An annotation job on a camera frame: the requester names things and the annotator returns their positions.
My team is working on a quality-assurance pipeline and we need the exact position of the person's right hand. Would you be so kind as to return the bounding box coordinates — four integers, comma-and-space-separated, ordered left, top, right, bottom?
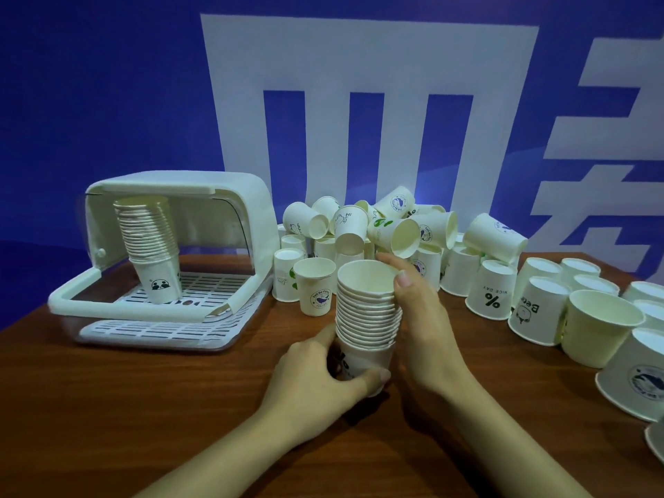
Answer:
376, 252, 478, 396

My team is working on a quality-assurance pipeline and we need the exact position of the person's left hand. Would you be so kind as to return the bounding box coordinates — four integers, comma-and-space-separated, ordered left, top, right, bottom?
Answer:
259, 324, 393, 441

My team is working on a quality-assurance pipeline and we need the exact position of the percent print white paper cup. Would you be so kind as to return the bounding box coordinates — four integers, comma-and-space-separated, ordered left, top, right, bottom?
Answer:
337, 342, 395, 398

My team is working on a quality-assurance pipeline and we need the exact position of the nested stack of paper cups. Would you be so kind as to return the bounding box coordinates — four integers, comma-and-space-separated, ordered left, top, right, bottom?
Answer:
335, 259, 405, 354
113, 195, 180, 264

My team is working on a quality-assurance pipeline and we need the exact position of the pile of paper cups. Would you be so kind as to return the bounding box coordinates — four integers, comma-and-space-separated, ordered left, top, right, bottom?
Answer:
272, 186, 664, 465

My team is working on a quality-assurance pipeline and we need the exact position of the panda print white paper cup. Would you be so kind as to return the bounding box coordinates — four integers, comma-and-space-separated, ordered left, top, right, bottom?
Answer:
129, 253, 183, 306

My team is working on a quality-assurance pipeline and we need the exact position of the white plastic storage box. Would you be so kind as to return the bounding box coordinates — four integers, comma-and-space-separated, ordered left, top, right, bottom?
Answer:
47, 170, 281, 353

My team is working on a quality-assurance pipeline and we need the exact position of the person's right forearm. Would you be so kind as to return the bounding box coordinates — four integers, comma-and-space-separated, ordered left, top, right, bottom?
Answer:
430, 367, 592, 498

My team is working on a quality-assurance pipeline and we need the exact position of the white slotted drain tray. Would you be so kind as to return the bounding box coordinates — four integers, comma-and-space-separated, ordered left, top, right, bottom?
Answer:
80, 272, 266, 349

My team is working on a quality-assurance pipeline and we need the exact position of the brown wooden table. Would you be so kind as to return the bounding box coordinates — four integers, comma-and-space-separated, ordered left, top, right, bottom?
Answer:
0, 243, 664, 498

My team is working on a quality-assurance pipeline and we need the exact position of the blue white backdrop banner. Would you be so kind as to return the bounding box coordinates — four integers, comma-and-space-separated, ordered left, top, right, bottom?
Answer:
0, 0, 664, 333

